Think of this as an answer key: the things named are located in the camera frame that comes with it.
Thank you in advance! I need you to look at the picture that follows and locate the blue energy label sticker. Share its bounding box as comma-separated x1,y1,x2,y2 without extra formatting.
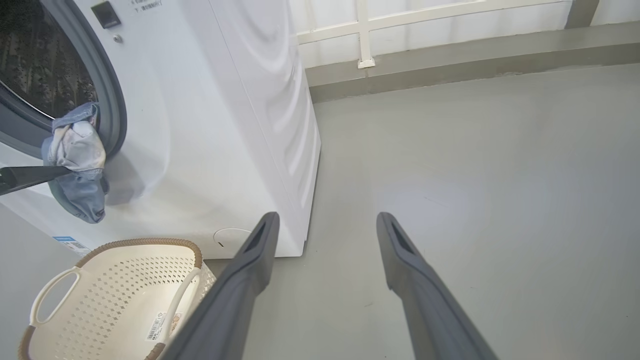
52,236,92,257

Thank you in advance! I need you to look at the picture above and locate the black door lock latch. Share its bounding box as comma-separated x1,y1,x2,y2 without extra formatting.
90,1,122,29

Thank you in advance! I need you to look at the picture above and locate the cream perforated basket brown rim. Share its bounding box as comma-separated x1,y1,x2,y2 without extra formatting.
18,238,217,360

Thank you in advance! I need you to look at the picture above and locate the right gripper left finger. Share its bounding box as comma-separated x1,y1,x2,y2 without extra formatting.
160,211,281,360

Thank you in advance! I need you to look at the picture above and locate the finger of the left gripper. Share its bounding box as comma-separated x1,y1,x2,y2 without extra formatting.
0,166,73,197

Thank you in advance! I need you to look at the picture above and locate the stainless steel washer drum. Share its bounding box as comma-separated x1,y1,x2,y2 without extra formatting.
0,0,98,121

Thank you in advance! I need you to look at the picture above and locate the round drain filter cover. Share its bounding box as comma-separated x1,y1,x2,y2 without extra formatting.
213,228,252,248

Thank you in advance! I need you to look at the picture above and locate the blue bear-print garment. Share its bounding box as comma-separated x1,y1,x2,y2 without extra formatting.
41,102,110,224

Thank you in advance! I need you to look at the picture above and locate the basket barcode label sticker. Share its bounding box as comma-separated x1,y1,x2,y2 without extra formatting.
145,312,183,343

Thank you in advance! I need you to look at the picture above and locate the white front-load washing machine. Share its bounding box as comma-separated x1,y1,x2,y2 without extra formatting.
0,0,322,259

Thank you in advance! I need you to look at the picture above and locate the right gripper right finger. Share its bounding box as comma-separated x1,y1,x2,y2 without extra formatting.
376,212,501,360

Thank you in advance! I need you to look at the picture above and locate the white metal railing frame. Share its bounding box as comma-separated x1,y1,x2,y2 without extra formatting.
290,0,573,69

